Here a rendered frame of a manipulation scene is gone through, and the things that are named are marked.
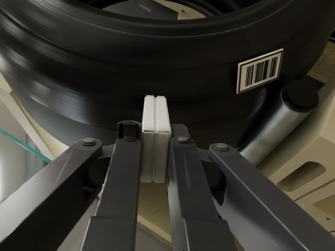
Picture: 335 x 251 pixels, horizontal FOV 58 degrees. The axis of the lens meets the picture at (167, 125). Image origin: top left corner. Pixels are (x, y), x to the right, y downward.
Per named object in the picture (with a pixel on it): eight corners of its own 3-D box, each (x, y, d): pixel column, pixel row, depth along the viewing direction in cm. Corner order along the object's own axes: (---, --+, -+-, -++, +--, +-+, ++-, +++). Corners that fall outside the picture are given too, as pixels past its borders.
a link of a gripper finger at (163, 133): (156, 131, 15) (171, 132, 15) (155, 95, 22) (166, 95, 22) (153, 184, 16) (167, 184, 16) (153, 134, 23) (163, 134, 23)
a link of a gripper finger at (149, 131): (153, 184, 16) (139, 183, 16) (153, 134, 23) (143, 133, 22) (156, 131, 15) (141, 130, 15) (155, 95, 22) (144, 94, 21)
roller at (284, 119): (214, 177, 68) (228, 166, 69) (228, 193, 66) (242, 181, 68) (276, 89, 37) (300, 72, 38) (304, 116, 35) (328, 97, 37)
